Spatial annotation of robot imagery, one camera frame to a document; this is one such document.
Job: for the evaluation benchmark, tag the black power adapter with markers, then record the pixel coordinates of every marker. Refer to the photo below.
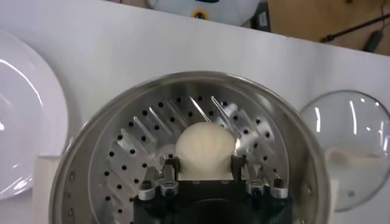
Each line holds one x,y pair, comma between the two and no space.
373,41

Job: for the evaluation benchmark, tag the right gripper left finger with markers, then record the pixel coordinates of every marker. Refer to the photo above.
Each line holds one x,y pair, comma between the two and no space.
149,182

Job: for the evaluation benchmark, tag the round glass pot lid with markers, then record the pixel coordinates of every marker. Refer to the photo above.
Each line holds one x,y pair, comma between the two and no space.
350,128

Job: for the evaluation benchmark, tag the white round plate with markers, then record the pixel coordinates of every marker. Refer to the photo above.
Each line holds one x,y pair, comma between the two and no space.
24,121

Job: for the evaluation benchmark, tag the white steamed baozi bun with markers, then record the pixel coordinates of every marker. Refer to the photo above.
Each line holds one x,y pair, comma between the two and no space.
204,149

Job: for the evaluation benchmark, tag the perforated stainless steamer basket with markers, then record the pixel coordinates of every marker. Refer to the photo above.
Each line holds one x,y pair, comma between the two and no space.
137,137

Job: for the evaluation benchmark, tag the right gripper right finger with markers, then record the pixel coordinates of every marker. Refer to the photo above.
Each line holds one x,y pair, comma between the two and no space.
256,185

